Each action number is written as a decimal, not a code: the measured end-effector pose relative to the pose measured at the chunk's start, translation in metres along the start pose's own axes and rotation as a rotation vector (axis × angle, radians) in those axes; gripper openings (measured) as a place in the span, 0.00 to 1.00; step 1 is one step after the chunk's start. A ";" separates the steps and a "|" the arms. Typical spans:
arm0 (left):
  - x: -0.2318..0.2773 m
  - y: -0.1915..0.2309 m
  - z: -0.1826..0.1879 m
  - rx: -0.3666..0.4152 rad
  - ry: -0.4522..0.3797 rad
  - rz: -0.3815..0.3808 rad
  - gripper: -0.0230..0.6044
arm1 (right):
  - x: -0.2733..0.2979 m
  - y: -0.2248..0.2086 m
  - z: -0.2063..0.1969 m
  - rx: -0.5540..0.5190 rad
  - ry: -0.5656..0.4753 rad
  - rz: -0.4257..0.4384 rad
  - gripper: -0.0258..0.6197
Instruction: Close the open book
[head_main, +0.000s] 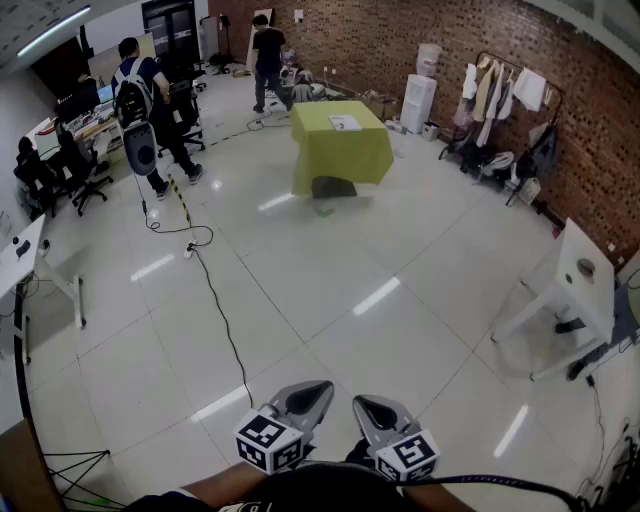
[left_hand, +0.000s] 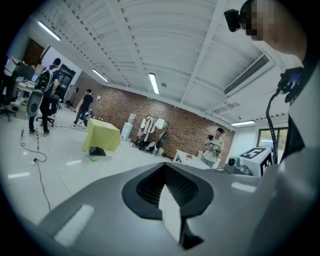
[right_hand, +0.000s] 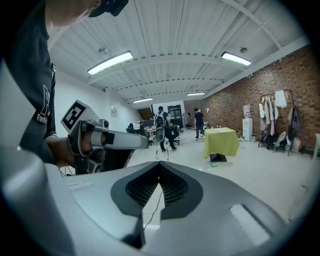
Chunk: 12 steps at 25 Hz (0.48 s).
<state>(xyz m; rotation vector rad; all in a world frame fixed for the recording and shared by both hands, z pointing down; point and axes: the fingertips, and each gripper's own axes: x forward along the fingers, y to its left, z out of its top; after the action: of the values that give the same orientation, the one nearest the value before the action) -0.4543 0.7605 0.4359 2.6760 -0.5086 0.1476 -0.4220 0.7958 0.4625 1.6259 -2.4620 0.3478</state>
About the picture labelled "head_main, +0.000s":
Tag white square table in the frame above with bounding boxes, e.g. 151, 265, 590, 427
491, 216, 617, 382

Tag brown cardboard sheet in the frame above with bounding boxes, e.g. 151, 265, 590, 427
0, 418, 65, 512

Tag white oval device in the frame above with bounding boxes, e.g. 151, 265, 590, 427
121, 123, 158, 177

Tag white water dispenser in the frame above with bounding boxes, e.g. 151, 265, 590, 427
399, 73, 438, 136

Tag black monitor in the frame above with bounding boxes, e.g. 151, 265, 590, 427
56, 78, 102, 124

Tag person's left forearm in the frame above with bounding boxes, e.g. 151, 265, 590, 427
179, 460, 274, 512

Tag black double door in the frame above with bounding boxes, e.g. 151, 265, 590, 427
140, 0, 200, 67

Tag table with green cloth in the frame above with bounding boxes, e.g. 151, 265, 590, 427
289, 100, 396, 197

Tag black office chair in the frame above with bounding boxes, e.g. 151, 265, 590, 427
13, 136, 57, 222
156, 51, 207, 157
48, 123, 115, 217

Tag dark blue strap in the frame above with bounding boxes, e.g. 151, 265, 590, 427
433, 473, 587, 512

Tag black clothes rack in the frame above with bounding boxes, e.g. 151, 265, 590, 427
438, 49, 565, 207

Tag thin black cable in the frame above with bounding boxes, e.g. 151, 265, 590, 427
585, 373, 610, 497

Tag grey hanging bag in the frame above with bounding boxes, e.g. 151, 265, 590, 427
528, 122, 561, 182

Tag long black floor cable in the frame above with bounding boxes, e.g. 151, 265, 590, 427
191, 246, 257, 409

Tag wooden board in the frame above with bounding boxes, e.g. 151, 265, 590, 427
245, 8, 276, 72

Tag cardboard boxes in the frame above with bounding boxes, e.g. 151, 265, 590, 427
360, 88, 402, 122

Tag white desk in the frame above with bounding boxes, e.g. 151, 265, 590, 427
0, 214, 87, 367

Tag white hanging shirt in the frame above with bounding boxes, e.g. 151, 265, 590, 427
513, 67, 548, 113

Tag yellow black striped strip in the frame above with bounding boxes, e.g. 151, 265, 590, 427
166, 173, 194, 224

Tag white book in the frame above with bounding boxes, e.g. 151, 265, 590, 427
328, 114, 363, 133

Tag clear water dispenser bottle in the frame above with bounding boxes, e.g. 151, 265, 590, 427
416, 43, 444, 79

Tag cluttered office desk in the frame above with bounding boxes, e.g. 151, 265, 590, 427
23, 82, 125, 167

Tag grey floor backpack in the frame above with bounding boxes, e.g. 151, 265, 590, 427
478, 151, 517, 182

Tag beige hanging coat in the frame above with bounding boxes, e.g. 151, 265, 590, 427
471, 59, 502, 124

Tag long ceiling light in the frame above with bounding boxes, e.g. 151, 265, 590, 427
16, 5, 93, 58

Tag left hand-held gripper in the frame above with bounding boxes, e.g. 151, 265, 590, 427
234, 379, 335, 475

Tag person's right forearm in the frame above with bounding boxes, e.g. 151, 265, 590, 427
401, 480, 477, 512

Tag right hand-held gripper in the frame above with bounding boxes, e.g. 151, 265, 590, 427
352, 394, 442, 484

